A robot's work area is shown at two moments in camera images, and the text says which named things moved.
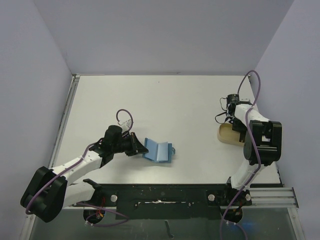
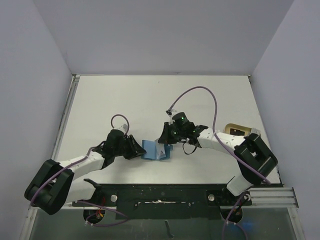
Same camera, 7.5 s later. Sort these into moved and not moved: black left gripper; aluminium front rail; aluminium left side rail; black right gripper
Moved: black right gripper
Not moved: aluminium front rail; black left gripper; aluminium left side rail
